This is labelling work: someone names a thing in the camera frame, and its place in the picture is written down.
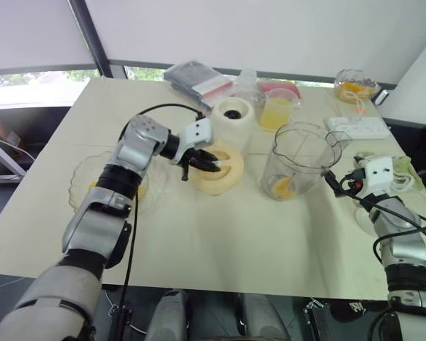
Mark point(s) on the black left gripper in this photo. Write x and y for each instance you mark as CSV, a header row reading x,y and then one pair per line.
x,y
191,158

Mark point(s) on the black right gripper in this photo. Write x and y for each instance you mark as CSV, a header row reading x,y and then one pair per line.
x,y
353,184

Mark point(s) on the cream blender lid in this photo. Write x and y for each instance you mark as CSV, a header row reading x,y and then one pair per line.
x,y
230,177

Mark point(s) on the clear blender jar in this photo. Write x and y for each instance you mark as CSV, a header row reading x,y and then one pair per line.
x,y
301,149

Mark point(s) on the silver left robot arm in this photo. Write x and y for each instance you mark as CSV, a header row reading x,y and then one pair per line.
x,y
92,220

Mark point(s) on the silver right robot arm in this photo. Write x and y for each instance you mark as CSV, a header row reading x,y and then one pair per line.
x,y
408,245

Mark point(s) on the cream blender base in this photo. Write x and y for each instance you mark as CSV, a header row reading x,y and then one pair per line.
x,y
234,131

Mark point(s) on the orange segment in jar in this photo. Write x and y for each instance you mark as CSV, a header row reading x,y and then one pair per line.
x,y
283,188

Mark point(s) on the white power strip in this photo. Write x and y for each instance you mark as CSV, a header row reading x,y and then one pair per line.
x,y
358,128

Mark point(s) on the light green cloth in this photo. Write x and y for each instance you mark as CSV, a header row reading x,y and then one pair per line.
x,y
406,163

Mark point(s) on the clear cup of orange juice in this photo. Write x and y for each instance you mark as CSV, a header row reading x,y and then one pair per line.
x,y
277,117

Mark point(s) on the grey zip bag packet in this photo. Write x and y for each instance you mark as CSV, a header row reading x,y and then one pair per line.
x,y
191,76

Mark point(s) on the clear plastic bottle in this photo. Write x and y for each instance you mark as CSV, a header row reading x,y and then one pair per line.
x,y
248,83

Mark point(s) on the shallow clear glass bowl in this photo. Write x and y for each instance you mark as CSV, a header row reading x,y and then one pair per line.
x,y
424,209

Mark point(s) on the small black and silver device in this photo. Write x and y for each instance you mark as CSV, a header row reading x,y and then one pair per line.
x,y
382,97

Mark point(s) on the small glass bowl with oranges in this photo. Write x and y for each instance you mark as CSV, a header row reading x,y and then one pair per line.
x,y
356,87

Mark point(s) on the pink flat packet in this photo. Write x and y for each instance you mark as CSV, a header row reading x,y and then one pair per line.
x,y
284,86

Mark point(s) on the silver metal clamp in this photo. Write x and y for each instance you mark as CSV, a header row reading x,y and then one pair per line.
x,y
312,305

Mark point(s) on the black cap with print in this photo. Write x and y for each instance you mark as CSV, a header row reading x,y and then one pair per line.
x,y
351,309

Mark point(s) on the large clear glass bowl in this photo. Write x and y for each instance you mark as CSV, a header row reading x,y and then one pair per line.
x,y
81,174

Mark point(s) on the grey rounded shape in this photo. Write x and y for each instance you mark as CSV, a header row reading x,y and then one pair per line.
x,y
264,316
170,316

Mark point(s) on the black stand pole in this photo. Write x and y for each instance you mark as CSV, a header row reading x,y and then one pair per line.
x,y
120,319

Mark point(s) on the white metal stand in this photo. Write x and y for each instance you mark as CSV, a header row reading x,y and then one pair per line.
x,y
3,156

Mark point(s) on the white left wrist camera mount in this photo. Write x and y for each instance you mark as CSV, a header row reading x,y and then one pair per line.
x,y
197,131

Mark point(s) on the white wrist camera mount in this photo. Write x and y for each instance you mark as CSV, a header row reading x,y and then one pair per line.
x,y
197,131
380,174

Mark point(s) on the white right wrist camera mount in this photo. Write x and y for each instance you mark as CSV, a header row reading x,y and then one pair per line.
x,y
380,174

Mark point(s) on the dark window frame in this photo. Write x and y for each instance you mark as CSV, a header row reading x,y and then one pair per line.
x,y
92,35

